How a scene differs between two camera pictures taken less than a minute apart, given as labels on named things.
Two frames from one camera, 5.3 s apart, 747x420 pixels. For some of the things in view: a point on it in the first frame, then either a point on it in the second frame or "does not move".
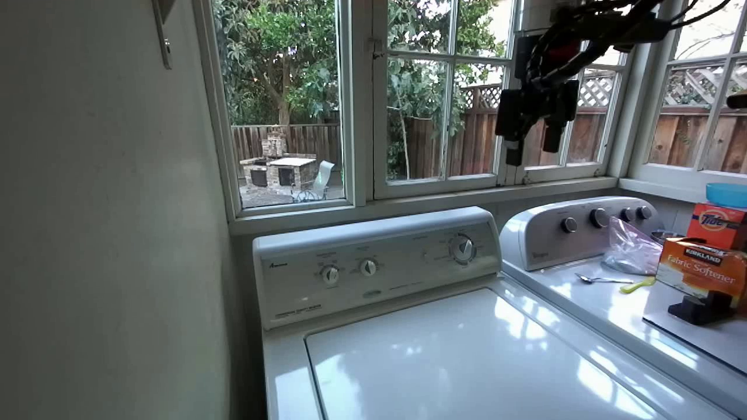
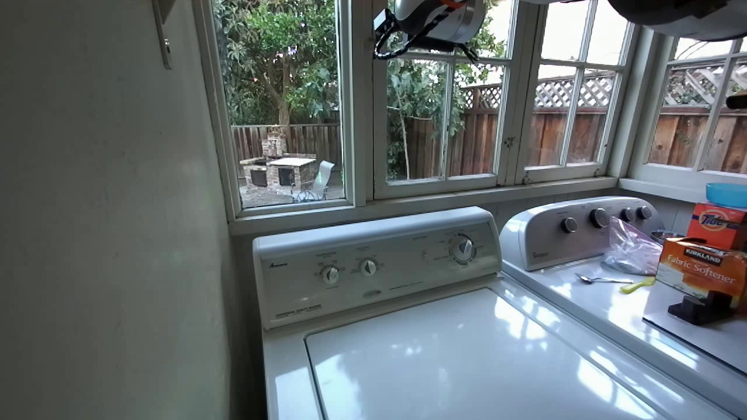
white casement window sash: x=434 y=76 does not move
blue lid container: x=727 y=194 does not move
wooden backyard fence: x=466 y=142 does not move
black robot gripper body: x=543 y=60 → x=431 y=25
